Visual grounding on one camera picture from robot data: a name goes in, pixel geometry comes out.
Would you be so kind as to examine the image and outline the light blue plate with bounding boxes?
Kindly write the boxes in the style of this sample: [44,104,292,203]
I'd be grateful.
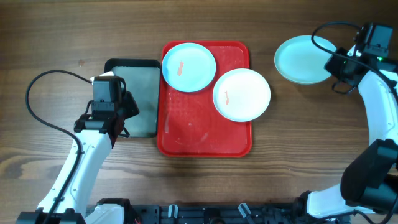
[274,35,331,85]
[162,42,216,93]

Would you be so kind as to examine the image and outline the white plate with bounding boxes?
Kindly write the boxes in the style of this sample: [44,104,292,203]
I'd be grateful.
[212,68,271,122]

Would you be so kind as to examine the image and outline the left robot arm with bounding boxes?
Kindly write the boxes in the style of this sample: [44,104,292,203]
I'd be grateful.
[16,92,139,223]

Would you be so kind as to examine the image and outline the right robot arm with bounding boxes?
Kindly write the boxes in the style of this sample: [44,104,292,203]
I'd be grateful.
[292,48,397,223]

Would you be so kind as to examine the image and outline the black water tray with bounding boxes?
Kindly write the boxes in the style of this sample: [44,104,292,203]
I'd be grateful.
[104,58,161,138]

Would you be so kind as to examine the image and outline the red plastic tray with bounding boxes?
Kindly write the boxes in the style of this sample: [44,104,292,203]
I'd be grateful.
[157,40,252,157]

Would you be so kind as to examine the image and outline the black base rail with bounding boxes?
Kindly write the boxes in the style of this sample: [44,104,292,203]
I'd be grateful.
[86,202,351,224]

